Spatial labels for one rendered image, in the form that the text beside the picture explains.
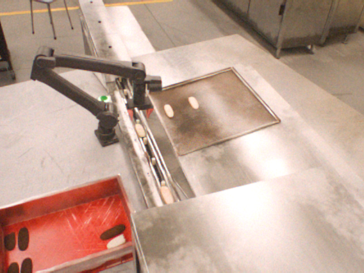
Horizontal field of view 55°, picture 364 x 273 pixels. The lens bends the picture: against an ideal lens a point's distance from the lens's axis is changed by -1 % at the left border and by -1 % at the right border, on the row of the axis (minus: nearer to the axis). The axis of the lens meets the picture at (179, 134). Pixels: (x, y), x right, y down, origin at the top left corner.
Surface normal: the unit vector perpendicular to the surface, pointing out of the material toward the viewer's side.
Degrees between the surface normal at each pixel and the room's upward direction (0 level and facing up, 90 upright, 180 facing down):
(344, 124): 0
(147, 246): 0
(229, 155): 10
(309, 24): 90
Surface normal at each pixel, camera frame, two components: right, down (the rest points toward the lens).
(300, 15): 0.35, 0.62
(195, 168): -0.12, -0.72
